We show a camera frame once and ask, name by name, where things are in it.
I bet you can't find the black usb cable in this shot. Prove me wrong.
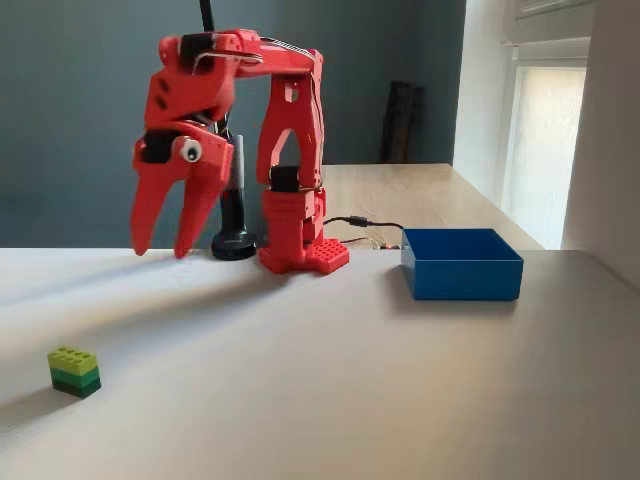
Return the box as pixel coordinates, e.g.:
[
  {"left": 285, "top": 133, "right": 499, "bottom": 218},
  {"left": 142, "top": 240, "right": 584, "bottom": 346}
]
[{"left": 322, "top": 215, "right": 405, "bottom": 236}]

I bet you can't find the dark leaning board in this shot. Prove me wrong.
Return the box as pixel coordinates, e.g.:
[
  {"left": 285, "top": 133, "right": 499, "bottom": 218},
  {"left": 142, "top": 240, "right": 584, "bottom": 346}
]
[{"left": 381, "top": 79, "right": 426, "bottom": 165}]

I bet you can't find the light wooden desk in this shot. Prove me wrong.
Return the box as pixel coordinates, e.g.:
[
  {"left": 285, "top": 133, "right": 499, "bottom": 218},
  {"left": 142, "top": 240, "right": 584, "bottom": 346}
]
[{"left": 319, "top": 162, "right": 546, "bottom": 251}]

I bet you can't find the thin servo wire bundle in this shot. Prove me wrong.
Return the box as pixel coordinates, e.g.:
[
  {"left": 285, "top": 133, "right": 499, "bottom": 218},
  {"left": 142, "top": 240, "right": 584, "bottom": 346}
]
[{"left": 195, "top": 39, "right": 321, "bottom": 69}]

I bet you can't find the small circuit board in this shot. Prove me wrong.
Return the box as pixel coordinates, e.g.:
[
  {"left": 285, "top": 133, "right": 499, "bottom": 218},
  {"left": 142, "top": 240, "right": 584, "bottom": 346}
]
[{"left": 345, "top": 238, "right": 404, "bottom": 251}]

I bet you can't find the black gooseneck stand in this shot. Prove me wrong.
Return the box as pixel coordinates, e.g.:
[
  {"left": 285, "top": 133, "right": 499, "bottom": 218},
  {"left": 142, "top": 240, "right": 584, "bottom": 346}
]
[{"left": 198, "top": 0, "right": 258, "bottom": 261}]

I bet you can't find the bright window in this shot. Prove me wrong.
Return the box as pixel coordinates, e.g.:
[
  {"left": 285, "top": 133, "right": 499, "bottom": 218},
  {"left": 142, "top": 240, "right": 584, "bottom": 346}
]
[{"left": 502, "top": 59, "right": 589, "bottom": 250}]

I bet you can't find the blue plastic box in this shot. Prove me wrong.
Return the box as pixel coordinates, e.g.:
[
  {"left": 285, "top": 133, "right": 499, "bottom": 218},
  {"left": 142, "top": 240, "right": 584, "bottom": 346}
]
[{"left": 400, "top": 228, "right": 525, "bottom": 302}]

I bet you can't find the green lego brick stack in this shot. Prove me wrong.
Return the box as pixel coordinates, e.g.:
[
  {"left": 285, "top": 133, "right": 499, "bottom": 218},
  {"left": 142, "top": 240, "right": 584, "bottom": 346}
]
[{"left": 47, "top": 346, "right": 102, "bottom": 400}]

